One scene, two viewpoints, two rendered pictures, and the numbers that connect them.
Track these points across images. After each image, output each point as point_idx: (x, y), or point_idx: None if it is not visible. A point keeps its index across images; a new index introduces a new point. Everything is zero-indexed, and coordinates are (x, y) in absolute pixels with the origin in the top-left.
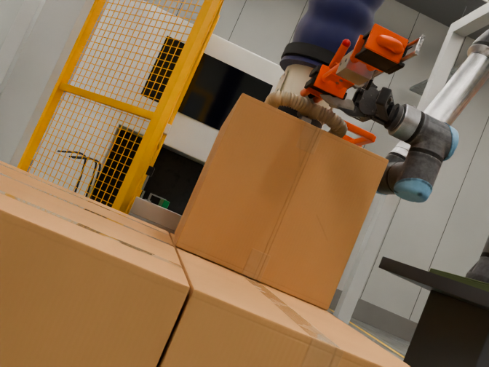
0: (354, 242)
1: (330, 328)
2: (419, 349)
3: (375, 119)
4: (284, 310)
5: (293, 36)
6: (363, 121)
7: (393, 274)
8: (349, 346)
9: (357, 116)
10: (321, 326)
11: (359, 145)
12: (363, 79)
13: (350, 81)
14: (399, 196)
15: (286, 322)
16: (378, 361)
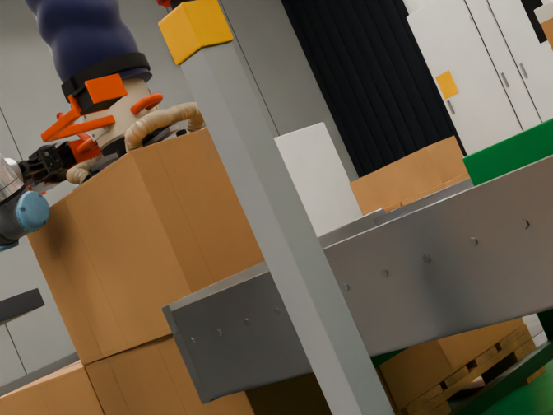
0: (56, 303)
1: (58, 372)
2: None
3: (36, 172)
4: (80, 361)
5: None
6: (48, 174)
7: (21, 314)
8: (41, 378)
9: (51, 183)
10: (60, 370)
11: (67, 124)
12: (39, 192)
13: (51, 185)
14: (12, 247)
15: (67, 366)
16: (28, 384)
